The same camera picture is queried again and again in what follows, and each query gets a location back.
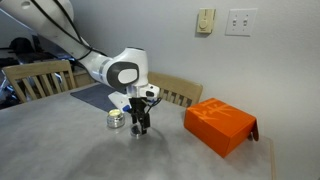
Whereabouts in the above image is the right wooden chair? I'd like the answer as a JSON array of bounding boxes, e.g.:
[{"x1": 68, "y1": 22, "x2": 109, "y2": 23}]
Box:
[{"x1": 148, "y1": 72, "x2": 203, "y2": 107}]

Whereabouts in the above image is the orange cardboard box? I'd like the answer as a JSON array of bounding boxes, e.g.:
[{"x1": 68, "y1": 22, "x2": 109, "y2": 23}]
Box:
[{"x1": 184, "y1": 98, "x2": 259, "y2": 158}]

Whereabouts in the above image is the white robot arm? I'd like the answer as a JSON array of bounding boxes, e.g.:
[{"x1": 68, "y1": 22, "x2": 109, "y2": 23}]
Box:
[{"x1": 0, "y1": 0, "x2": 155, "y2": 134}]

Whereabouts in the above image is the shiny metal container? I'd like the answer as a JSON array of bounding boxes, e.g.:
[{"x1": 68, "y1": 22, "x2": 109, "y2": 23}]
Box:
[{"x1": 107, "y1": 109, "x2": 125, "y2": 129}]

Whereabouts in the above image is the dark blue placemat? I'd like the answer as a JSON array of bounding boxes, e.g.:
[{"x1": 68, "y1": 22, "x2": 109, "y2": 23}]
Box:
[{"x1": 71, "y1": 84, "x2": 116, "y2": 112}]

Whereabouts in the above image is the white double light switch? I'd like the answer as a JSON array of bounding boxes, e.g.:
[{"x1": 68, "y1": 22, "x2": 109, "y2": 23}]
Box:
[{"x1": 225, "y1": 8, "x2": 258, "y2": 36}]

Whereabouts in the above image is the beige dimmer switch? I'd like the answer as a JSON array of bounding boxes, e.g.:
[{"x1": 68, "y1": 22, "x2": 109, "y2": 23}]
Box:
[{"x1": 197, "y1": 8, "x2": 216, "y2": 34}]

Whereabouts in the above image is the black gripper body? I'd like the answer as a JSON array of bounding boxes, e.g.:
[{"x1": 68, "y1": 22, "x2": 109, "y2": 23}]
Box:
[{"x1": 129, "y1": 98, "x2": 148, "y2": 117}]

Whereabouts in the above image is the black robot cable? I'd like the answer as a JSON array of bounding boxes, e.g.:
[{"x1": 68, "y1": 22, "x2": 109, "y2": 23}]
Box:
[{"x1": 30, "y1": 0, "x2": 108, "y2": 62}]

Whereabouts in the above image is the wooden chair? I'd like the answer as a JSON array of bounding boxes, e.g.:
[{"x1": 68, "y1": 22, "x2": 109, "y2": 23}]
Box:
[
  {"x1": 148, "y1": 72, "x2": 203, "y2": 107},
  {"x1": 3, "y1": 60, "x2": 76, "y2": 103}
]

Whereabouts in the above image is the left wooden chair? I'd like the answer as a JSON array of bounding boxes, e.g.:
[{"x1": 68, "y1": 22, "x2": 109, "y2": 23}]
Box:
[{"x1": 3, "y1": 60, "x2": 76, "y2": 103}]

